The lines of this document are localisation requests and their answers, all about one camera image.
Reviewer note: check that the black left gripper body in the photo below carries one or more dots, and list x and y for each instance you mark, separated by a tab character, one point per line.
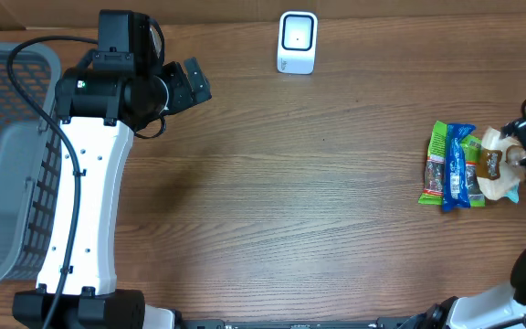
180	93

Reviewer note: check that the beige cookie pouch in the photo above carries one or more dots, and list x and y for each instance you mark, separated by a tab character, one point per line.
499	168

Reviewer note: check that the teal snack packet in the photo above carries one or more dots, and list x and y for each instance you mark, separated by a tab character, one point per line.
513	194

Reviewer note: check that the blue cookie packet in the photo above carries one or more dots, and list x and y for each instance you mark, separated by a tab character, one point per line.
455	192

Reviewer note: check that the green gummy candy bag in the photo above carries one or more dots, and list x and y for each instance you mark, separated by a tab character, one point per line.
433	192

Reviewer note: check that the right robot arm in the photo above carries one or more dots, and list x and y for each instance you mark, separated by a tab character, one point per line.
503	306

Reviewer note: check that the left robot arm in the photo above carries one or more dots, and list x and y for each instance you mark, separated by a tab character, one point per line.
101	106

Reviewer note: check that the white barcode scanner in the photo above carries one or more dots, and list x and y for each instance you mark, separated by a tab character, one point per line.
297	42

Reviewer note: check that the grey plastic shopping basket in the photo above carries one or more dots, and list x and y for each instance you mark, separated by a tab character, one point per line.
29	172

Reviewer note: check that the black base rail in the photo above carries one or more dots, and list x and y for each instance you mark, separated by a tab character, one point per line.
380	323

